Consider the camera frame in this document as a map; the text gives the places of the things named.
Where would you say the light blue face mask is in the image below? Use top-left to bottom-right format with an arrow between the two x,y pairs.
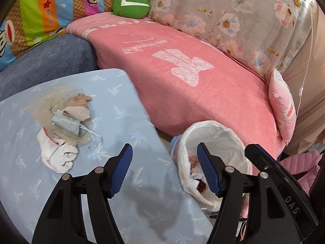
51,110 -> 103,149

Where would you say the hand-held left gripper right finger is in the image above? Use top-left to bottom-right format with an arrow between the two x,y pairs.
197,142 -> 295,244

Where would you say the beige hairnet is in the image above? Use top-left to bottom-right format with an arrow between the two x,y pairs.
29,85 -> 93,145

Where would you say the beige sheet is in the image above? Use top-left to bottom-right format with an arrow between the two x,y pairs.
282,5 -> 325,154

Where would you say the light blue palm-print tablecloth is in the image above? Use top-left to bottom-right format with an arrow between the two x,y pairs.
0,68 -> 214,244

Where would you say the colourful monkey-print pillow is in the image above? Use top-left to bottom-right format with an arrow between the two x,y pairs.
0,0 -> 127,72

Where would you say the green round pillow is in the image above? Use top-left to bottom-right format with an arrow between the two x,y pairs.
112,0 -> 151,19

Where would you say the white-lined trash bin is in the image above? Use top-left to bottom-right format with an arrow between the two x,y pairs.
171,121 -> 253,210

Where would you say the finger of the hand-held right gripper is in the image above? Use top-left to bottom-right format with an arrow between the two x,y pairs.
245,144 -> 289,184

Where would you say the pink quilted fabric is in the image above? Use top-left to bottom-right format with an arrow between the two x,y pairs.
278,149 -> 323,196

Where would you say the dark red velvet scrunchie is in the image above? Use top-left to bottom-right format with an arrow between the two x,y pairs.
194,179 -> 207,192

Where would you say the grey floral blanket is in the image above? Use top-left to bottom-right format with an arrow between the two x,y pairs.
124,0 -> 318,79

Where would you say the beige sock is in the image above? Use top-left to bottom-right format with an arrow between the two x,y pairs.
62,94 -> 93,122

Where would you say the small pink pillow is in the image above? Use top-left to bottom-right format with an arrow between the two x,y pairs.
269,69 -> 297,146

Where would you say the blue-grey cushion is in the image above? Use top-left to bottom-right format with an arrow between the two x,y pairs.
0,34 -> 98,102

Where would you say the white cloth with red trim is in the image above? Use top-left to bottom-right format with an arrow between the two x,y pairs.
37,128 -> 79,174

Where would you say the pink blanket with bow print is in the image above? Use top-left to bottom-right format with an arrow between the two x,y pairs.
65,12 -> 286,218

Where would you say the brown scrunchie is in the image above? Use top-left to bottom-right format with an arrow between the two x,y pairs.
188,154 -> 200,168

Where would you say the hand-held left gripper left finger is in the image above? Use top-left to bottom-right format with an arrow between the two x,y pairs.
32,144 -> 134,244

